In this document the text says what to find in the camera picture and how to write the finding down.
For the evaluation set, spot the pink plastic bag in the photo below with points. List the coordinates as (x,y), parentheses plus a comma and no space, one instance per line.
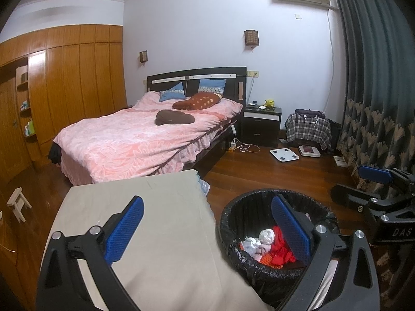
(264,249)

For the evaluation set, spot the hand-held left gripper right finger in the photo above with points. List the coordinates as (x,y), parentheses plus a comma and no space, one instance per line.
(291,230)

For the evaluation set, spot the white papers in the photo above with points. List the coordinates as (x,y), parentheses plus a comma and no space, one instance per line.
(339,160)

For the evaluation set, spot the blue quilted cloth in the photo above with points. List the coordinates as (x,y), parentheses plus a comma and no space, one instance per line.
(202,184)

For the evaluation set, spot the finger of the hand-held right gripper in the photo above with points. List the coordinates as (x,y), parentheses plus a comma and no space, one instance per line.
(374,175)
(350,197)

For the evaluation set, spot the dark green patterned curtain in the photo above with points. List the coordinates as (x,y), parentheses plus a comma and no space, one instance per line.
(373,71)

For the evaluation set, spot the white scale with red panel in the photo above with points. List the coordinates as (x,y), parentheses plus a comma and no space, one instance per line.
(309,150)

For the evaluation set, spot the waste bin with black bag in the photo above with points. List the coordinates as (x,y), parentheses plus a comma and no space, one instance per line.
(253,213)

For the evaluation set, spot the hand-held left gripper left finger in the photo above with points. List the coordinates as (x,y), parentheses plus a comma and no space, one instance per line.
(124,230)

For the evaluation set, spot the red dotted pillow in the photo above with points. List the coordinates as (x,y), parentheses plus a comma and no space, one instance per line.
(197,101)

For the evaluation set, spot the yellow white plug adapter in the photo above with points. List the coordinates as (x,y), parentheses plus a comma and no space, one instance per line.
(231,145)

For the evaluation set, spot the large brown wall lamp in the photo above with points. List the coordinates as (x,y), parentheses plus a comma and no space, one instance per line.
(251,37)

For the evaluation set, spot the black white nightstand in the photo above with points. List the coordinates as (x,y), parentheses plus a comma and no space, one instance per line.
(261,126)

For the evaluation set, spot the dark wooden bed frame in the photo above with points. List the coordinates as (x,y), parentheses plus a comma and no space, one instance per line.
(192,87)

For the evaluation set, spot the wooden wardrobe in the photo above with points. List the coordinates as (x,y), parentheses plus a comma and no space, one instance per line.
(81,87)

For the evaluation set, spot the white bathroom scale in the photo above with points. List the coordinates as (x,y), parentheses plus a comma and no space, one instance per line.
(284,154)

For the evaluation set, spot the yellow plush toy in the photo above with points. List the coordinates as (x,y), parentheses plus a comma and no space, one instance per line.
(269,103)

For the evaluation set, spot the black cloth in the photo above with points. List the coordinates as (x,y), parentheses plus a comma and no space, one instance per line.
(55,154)

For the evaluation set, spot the wall socket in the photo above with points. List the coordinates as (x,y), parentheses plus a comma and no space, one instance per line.
(253,73)

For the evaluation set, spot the blue patterned pillow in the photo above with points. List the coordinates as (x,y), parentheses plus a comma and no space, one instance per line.
(212,86)

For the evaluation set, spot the small brown wall lamp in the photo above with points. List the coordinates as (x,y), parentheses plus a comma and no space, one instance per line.
(143,56)

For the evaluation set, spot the bed with pink blanket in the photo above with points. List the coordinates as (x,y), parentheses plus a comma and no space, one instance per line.
(129,136)

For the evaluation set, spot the white power strip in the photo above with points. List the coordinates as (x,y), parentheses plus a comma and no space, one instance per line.
(233,129)

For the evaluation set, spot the plaid cloth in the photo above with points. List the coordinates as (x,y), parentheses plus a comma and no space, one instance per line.
(308,129)

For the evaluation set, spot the white tissue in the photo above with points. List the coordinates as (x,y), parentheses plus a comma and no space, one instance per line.
(267,235)

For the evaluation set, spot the brown pillow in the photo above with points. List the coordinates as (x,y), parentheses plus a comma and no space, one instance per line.
(173,117)

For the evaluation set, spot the green bottles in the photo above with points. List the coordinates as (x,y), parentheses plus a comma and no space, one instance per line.
(29,128)

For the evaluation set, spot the small wooden stool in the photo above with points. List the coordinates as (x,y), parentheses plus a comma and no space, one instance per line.
(18,202)

